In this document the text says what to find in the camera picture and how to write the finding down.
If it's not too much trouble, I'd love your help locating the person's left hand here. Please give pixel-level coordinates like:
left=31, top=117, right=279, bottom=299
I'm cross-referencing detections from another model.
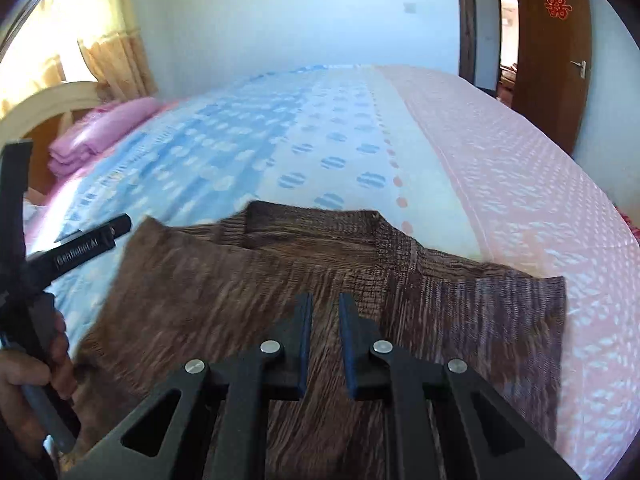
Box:
left=0, top=309, right=72, bottom=461

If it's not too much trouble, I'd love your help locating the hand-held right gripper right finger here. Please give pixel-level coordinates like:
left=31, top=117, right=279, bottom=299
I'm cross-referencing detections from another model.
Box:
left=338, top=292, right=583, bottom=480

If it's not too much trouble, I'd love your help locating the folded pink blanket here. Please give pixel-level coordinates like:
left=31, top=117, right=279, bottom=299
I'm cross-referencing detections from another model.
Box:
left=48, top=97, right=162, bottom=179

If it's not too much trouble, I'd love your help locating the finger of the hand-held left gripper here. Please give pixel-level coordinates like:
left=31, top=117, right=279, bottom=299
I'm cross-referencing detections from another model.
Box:
left=0, top=141, right=34, bottom=291
left=102, top=212, right=133, bottom=247

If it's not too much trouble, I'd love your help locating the brown wooden door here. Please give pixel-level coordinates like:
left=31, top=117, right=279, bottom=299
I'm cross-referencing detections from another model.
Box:
left=512, top=0, right=594, bottom=160

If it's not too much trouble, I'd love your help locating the dark door frame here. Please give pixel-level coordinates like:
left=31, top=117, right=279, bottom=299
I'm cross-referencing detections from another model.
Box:
left=456, top=0, right=478, bottom=87

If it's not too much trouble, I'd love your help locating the yellow curtain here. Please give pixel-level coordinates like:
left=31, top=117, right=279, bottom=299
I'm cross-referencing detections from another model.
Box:
left=0, top=0, right=159, bottom=128

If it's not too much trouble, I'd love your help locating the bed with dotted duvet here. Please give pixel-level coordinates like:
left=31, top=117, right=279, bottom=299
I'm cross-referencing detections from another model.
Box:
left=24, top=63, right=640, bottom=480

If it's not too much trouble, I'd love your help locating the cream wooden headboard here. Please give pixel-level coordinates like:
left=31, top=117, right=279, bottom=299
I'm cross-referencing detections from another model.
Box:
left=0, top=81, right=103, bottom=198

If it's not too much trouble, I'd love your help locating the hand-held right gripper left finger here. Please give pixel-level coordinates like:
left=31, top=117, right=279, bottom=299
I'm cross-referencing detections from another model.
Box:
left=75, top=292, right=314, bottom=480

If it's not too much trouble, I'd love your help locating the brown knit garment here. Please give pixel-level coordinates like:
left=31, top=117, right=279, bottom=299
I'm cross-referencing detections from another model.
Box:
left=70, top=200, right=568, bottom=480

